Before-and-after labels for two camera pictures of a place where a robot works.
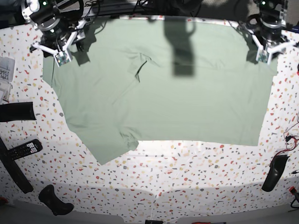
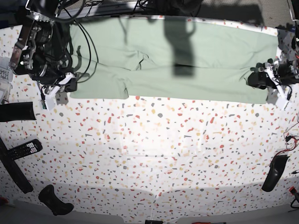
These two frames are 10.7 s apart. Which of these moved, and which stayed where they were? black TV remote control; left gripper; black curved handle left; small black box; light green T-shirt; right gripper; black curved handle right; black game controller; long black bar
Moved: left gripper; light green T-shirt; right gripper
Stayed: black TV remote control; long black bar; black curved handle right; black game controller; small black box; black curved handle left
